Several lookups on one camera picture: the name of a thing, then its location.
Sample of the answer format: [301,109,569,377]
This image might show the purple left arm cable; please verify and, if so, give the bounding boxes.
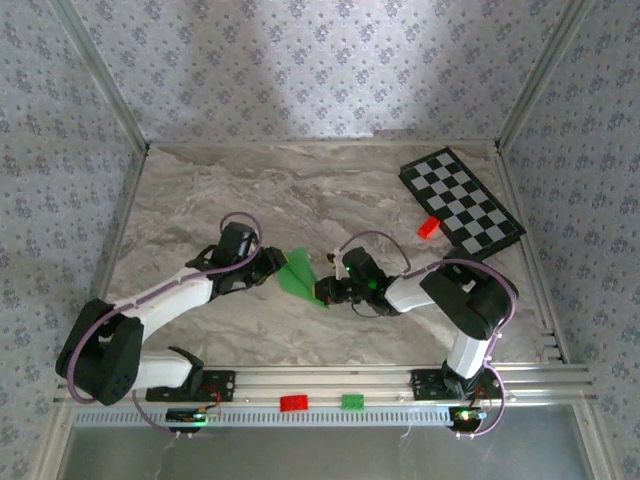
[66,212,264,437]

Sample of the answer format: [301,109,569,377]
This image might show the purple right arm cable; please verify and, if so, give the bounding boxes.
[339,230,519,439]

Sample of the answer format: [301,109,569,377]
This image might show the aluminium mounting rail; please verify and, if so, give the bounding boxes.
[53,364,596,404]

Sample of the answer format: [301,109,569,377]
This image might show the black and white chessboard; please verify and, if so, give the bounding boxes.
[398,146,527,262]

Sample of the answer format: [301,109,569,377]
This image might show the grey slotted cable duct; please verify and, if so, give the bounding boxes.
[72,405,454,429]

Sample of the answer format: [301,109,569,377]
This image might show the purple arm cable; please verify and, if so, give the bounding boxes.
[339,230,519,439]
[66,212,264,437]

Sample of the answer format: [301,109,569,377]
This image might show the aluminium frame post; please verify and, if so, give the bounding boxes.
[49,0,151,154]
[494,0,599,154]

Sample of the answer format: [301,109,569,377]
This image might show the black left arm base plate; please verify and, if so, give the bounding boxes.
[145,369,237,403]

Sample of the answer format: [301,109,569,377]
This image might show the aluminium table edge rail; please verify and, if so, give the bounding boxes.
[492,142,572,365]
[144,138,501,150]
[64,144,150,369]

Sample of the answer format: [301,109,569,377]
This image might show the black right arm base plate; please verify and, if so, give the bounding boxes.
[410,368,503,401]

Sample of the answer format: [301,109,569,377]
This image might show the green paper sheet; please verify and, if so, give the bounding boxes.
[276,247,332,312]

